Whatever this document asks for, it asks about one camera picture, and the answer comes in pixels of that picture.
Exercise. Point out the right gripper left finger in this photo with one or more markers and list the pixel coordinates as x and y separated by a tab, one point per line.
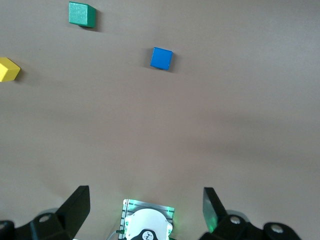
72	215

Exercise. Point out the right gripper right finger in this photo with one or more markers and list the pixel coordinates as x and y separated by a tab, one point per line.
215	220

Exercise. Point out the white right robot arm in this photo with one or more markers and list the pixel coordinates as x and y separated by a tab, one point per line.
147	222

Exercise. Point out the yellow wooden block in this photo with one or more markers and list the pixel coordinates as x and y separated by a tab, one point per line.
8	70

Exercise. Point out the blue wooden block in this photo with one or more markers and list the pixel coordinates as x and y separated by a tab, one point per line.
161	58

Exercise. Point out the green wooden block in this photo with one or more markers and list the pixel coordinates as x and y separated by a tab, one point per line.
81	13

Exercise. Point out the brown table cover sheet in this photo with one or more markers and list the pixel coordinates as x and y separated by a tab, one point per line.
175	125

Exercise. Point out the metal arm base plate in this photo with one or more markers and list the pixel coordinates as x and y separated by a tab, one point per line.
150	205

